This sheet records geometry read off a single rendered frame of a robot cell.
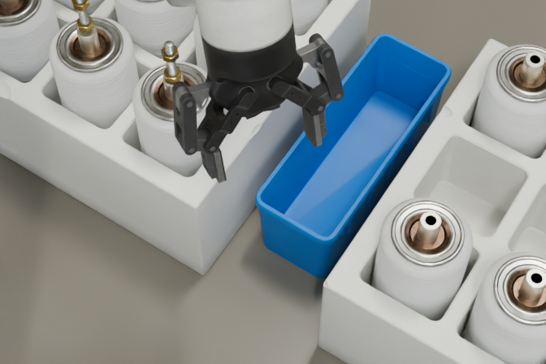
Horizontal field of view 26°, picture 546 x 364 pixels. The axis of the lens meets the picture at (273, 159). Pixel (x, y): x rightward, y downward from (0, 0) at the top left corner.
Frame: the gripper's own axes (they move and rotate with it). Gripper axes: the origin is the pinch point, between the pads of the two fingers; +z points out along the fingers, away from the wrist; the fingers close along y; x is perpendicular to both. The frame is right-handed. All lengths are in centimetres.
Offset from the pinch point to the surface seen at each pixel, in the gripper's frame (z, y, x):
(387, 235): 19.2, 12.5, 2.7
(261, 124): 19.3, 8.2, 25.8
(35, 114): 16.1, -15.2, 37.5
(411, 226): 19.0, 15.2, 2.5
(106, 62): 9.2, -6.4, 33.3
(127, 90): 14.5, -4.6, 34.0
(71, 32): 7.5, -8.6, 38.5
